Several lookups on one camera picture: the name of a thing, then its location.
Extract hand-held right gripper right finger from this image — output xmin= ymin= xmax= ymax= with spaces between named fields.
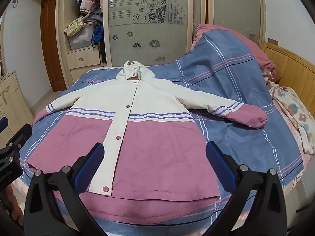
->
xmin=204 ymin=141 xmax=294 ymax=236

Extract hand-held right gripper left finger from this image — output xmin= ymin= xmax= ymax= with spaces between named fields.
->
xmin=23 ymin=143 xmax=105 ymax=236

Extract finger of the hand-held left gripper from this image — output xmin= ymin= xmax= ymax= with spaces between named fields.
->
xmin=0 ymin=117 xmax=9 ymax=135
xmin=5 ymin=124 xmax=33 ymax=153

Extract pink and white hooded jacket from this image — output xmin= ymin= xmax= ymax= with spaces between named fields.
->
xmin=26 ymin=60 xmax=268 ymax=227

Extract grey folded clothes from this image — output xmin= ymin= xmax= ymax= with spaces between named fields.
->
xmin=85 ymin=8 xmax=103 ymax=27

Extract person's left hand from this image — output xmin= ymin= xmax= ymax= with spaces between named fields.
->
xmin=5 ymin=184 xmax=24 ymax=227

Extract light wooden cabinet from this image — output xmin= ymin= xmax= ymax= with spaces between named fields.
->
xmin=0 ymin=70 xmax=35 ymax=143

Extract pink bed sheet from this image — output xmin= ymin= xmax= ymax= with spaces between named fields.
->
xmin=272 ymin=96 xmax=312 ymax=217

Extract wardrobe drawer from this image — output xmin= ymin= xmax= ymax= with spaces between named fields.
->
xmin=70 ymin=66 xmax=104 ymax=83
xmin=67 ymin=47 xmax=102 ymax=68

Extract floral blanket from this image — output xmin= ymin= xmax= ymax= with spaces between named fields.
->
xmin=262 ymin=69 xmax=315 ymax=156

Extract brown wooden door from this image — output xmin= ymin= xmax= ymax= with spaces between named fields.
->
xmin=40 ymin=0 xmax=67 ymax=93

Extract blue plaid duvet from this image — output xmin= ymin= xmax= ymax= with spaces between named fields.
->
xmin=18 ymin=24 xmax=304 ymax=236

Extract translucent storage box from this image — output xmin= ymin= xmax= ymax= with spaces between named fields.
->
xmin=68 ymin=25 xmax=95 ymax=51

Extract frosted glass sliding wardrobe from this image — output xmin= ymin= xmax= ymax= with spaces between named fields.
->
xmin=55 ymin=0 xmax=267 ymax=85

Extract wooden headboard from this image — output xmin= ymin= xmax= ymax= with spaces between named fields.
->
xmin=260 ymin=41 xmax=315 ymax=99

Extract beige crumpled bag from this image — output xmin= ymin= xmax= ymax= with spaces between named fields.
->
xmin=64 ymin=13 xmax=91 ymax=36

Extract flower-etched frosted sliding door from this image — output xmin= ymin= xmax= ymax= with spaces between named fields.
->
xmin=103 ymin=0 xmax=194 ymax=67

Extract plain frosted sliding door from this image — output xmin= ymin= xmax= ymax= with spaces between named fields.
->
xmin=207 ymin=0 xmax=265 ymax=48

